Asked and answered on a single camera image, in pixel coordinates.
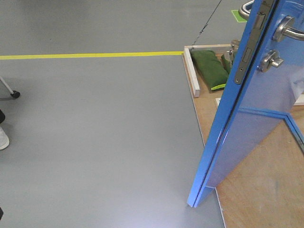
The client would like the blue door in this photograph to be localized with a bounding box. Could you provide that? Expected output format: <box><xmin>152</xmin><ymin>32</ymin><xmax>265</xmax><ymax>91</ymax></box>
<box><xmin>187</xmin><ymin>0</ymin><xmax>304</xmax><ymax>207</ymax></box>

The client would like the far white border batten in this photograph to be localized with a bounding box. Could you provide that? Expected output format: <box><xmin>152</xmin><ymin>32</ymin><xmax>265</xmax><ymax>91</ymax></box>
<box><xmin>183</xmin><ymin>46</ymin><xmax>200</xmax><ymax>98</ymax></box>

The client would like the left green sandbag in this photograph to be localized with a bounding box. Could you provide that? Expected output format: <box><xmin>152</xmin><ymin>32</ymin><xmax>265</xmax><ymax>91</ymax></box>
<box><xmin>190</xmin><ymin>50</ymin><xmax>228</xmax><ymax>91</ymax></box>

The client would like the green sandbag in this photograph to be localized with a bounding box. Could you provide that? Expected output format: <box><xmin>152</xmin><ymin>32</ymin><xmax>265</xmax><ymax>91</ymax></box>
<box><xmin>221</xmin><ymin>52</ymin><xmax>234</xmax><ymax>74</ymax></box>
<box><xmin>190</xmin><ymin>50</ymin><xmax>228</xmax><ymax>91</ymax></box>

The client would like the right green sandbag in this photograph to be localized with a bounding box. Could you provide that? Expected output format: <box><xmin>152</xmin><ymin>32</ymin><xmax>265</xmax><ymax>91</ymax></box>
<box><xmin>221</xmin><ymin>52</ymin><xmax>234</xmax><ymax>74</ymax></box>

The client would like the green floor sign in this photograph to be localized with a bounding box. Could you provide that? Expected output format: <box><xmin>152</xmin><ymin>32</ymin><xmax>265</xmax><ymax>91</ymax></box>
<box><xmin>231</xmin><ymin>9</ymin><xmax>247</xmax><ymax>23</ymax></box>

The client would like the silver thumb turn lock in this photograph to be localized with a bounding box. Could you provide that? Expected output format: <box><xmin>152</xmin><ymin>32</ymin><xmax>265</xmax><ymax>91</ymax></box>
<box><xmin>258</xmin><ymin>50</ymin><xmax>284</xmax><ymax>73</ymax></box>

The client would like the steel lock faceplate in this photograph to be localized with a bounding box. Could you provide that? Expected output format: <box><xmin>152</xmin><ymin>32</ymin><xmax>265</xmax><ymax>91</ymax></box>
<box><xmin>234</xmin><ymin>0</ymin><xmax>275</xmax><ymax>85</ymax></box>

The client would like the wheeled grey metal chair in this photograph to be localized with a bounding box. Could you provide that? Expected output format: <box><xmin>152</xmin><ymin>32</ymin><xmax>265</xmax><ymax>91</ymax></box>
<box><xmin>0</xmin><ymin>76</ymin><xmax>21</xmax><ymax>100</ymax></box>

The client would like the plywood base platform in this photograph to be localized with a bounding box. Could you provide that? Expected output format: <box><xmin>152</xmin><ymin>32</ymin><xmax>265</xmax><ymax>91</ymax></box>
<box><xmin>181</xmin><ymin>44</ymin><xmax>304</xmax><ymax>228</ymax></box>

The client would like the far white wooden brace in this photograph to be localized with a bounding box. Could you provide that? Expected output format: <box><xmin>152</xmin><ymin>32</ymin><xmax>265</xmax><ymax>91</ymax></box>
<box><xmin>215</xmin><ymin>94</ymin><xmax>304</xmax><ymax>107</ymax></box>

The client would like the person in black trousers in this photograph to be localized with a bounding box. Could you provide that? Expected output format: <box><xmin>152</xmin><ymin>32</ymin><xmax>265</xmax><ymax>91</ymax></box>
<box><xmin>0</xmin><ymin>110</ymin><xmax>6</xmax><ymax>123</ymax></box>

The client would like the white right sneaker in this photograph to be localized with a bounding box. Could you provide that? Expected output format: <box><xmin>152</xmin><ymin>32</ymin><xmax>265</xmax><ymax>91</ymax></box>
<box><xmin>0</xmin><ymin>127</ymin><xmax>10</xmax><ymax>150</ymax></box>

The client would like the black robot part lower left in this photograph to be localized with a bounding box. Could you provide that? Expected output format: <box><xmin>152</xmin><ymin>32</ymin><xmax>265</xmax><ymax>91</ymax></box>
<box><xmin>0</xmin><ymin>207</ymin><xmax>4</xmax><ymax>220</ymax></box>

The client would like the dark guy rope far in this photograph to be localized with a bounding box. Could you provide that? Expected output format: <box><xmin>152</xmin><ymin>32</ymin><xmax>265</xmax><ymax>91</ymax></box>
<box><xmin>191</xmin><ymin>0</ymin><xmax>223</xmax><ymax>49</ymax></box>

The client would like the silver outer door handle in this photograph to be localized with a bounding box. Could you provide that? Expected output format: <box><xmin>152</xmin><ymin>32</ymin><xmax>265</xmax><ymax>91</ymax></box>
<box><xmin>238</xmin><ymin>0</ymin><xmax>254</xmax><ymax>20</ymax></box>

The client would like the silver door lever handle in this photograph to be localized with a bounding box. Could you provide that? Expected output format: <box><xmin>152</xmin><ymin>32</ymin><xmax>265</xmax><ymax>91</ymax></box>
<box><xmin>272</xmin><ymin>16</ymin><xmax>304</xmax><ymax>42</ymax></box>

